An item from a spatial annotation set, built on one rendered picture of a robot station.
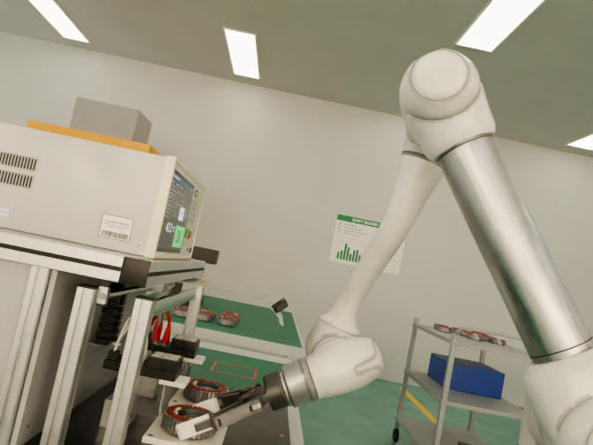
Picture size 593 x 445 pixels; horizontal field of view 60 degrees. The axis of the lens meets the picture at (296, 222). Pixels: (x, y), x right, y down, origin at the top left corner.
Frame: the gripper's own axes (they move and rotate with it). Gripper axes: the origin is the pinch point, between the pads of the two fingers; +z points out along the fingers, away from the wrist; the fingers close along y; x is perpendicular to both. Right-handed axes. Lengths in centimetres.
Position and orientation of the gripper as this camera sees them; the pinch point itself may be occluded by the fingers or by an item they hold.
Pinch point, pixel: (191, 419)
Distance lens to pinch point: 115.2
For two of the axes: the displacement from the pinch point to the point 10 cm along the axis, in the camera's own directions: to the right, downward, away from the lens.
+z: -9.5, 3.1, -0.7
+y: -0.6, 0.7, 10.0
